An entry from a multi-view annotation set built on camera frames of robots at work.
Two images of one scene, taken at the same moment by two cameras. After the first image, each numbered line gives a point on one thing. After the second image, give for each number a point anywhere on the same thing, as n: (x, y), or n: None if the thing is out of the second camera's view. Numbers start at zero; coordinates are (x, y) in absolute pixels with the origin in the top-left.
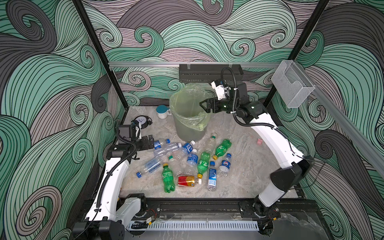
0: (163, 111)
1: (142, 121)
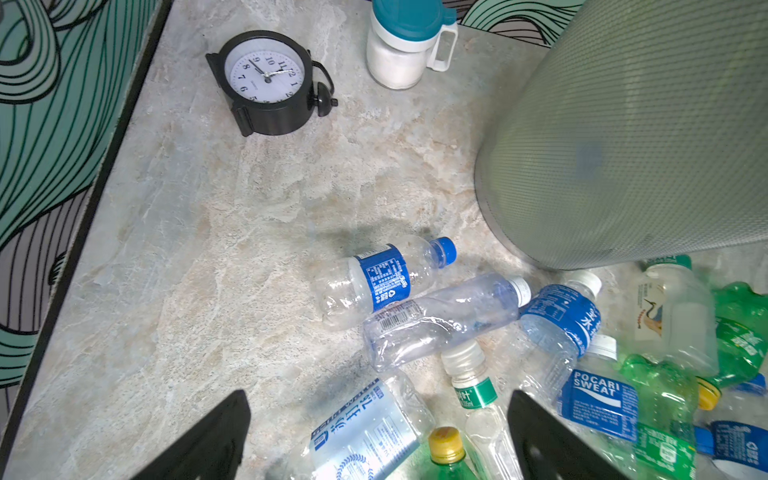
0: (402, 42)
1: (270, 82)
